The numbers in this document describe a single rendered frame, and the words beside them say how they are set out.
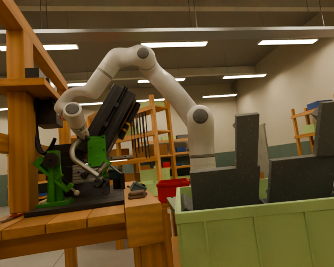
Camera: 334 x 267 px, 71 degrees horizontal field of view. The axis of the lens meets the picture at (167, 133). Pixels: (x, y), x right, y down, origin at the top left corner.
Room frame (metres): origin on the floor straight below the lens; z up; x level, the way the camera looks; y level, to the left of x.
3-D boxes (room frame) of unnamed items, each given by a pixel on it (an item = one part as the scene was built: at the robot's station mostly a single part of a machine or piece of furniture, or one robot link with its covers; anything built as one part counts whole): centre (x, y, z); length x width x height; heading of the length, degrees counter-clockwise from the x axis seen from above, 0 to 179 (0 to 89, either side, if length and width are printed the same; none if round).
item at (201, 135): (1.09, -0.16, 1.17); 0.19 x 0.12 x 0.24; 176
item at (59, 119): (1.45, 0.73, 1.42); 0.17 x 0.12 x 0.15; 12
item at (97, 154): (1.54, 0.47, 1.17); 0.13 x 0.12 x 0.20; 12
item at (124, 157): (1.70, 0.46, 1.11); 0.39 x 0.16 x 0.03; 102
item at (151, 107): (5.03, 0.94, 1.19); 2.30 x 0.55 x 2.39; 50
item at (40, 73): (1.27, 0.70, 1.59); 0.15 x 0.07 x 0.07; 12
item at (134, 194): (1.14, 0.17, 0.91); 0.10 x 0.08 x 0.03; 179
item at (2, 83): (1.55, 0.80, 1.52); 0.90 x 0.25 x 0.04; 12
